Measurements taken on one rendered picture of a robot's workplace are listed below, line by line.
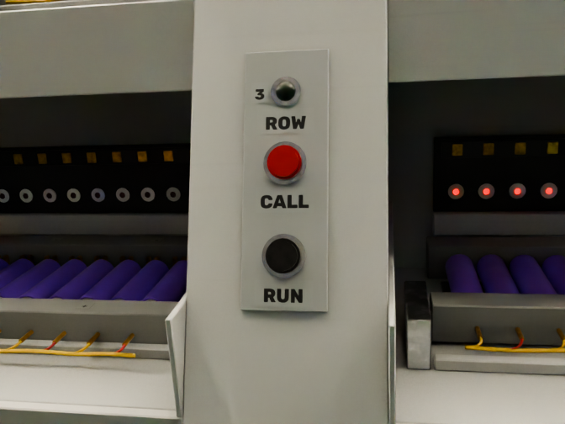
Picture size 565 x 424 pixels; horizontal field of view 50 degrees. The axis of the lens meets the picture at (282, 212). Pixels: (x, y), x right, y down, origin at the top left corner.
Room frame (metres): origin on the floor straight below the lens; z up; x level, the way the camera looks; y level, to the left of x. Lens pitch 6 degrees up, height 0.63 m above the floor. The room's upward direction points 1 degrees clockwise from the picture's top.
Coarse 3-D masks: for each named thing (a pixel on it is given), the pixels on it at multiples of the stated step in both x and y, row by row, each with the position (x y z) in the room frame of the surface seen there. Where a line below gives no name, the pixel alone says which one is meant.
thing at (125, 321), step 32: (0, 320) 0.35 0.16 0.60; (32, 320) 0.35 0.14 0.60; (64, 320) 0.35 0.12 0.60; (96, 320) 0.34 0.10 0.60; (128, 320) 0.34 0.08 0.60; (160, 320) 0.34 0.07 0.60; (0, 352) 0.34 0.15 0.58; (32, 352) 0.34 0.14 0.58; (64, 352) 0.33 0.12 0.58; (96, 352) 0.33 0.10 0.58
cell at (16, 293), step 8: (40, 264) 0.43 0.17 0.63; (48, 264) 0.43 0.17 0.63; (56, 264) 0.44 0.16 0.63; (32, 272) 0.42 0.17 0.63; (40, 272) 0.42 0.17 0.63; (48, 272) 0.43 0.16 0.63; (16, 280) 0.40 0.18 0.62; (24, 280) 0.41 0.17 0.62; (32, 280) 0.41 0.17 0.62; (40, 280) 0.42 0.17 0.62; (8, 288) 0.39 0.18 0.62; (16, 288) 0.40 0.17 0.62; (24, 288) 0.40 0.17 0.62; (0, 296) 0.39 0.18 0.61; (8, 296) 0.39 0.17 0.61; (16, 296) 0.39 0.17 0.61
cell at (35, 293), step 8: (64, 264) 0.43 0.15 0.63; (72, 264) 0.43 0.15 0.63; (80, 264) 0.43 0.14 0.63; (56, 272) 0.42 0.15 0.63; (64, 272) 0.42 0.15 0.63; (72, 272) 0.42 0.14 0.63; (80, 272) 0.43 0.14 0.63; (48, 280) 0.40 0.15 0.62; (56, 280) 0.41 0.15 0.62; (64, 280) 0.41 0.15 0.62; (32, 288) 0.39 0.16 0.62; (40, 288) 0.39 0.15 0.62; (48, 288) 0.40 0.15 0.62; (56, 288) 0.40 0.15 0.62; (24, 296) 0.38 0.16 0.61; (32, 296) 0.38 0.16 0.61; (40, 296) 0.39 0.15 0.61; (48, 296) 0.39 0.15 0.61
